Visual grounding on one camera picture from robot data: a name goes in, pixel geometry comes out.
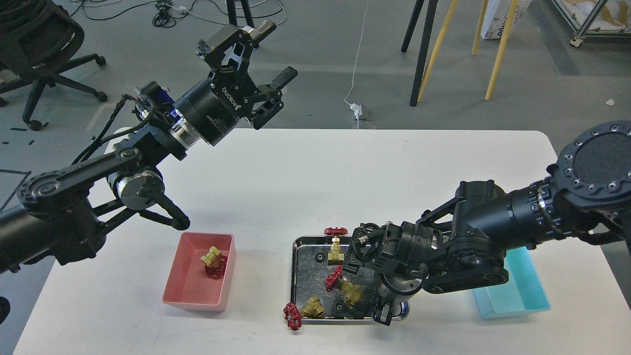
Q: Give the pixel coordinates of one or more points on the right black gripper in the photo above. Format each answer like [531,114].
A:
[399,256]

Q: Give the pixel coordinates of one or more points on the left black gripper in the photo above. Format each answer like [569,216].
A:
[214,106]

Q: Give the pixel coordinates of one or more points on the brass valve red handle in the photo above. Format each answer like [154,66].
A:
[352,293]
[293,315]
[215,263]
[336,255]

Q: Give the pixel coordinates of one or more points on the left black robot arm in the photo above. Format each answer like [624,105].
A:
[67,213]

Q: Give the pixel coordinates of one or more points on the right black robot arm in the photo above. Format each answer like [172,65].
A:
[462,244]

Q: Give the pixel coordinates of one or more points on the blue plastic box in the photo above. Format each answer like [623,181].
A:
[522,295]

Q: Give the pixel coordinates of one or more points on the pink plastic box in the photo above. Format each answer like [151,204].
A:
[188,286]

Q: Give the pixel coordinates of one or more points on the white cardboard box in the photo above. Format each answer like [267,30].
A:
[495,17]

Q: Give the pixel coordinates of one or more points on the metal tray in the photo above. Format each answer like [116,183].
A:
[308,280]

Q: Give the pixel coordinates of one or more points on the black stool legs right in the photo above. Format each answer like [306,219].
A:
[424,44]

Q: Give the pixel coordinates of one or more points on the black office chair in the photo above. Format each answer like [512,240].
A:
[37,42]

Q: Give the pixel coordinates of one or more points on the yellow wooden legs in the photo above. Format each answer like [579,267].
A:
[508,26]

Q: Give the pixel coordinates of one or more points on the brass valve top red handle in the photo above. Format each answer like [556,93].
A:
[336,255]

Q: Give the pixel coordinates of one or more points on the brass valve bottom red handle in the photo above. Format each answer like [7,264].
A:
[293,315]

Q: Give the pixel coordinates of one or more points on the aluminium frame cart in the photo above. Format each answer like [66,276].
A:
[599,20]

